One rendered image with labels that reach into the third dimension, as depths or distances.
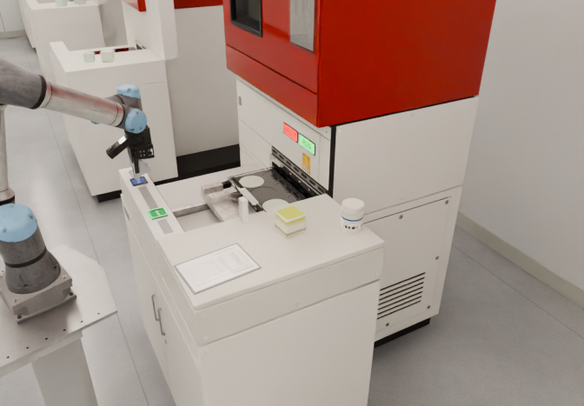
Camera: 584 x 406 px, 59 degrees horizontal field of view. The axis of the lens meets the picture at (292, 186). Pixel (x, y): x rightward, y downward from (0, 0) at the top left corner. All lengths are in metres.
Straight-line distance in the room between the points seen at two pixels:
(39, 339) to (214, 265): 0.52
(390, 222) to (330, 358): 0.63
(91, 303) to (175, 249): 0.30
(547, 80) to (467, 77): 0.93
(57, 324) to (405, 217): 1.34
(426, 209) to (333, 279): 0.79
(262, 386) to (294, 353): 0.14
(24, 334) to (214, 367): 0.54
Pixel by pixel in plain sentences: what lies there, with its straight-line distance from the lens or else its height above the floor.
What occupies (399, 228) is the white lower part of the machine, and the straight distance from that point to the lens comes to 2.19.
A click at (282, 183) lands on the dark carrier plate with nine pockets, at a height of 0.90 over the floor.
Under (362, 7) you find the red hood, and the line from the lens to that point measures 1.70.
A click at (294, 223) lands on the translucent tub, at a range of 1.59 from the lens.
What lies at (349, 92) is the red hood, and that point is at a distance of 1.75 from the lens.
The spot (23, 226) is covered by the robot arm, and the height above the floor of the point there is 1.10.
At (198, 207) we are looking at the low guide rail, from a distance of 2.04.
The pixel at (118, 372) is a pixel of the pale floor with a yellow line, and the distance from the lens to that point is 2.62.
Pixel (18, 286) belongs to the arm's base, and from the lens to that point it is 1.70.
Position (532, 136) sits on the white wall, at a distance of 3.08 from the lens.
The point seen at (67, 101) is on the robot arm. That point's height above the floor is 1.40.
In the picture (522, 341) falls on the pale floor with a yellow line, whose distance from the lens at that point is 2.87.
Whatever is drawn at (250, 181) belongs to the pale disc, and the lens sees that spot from 2.08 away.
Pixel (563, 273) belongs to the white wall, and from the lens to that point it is 3.20.
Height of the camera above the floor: 1.88
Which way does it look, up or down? 29 degrees down
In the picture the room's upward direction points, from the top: straight up
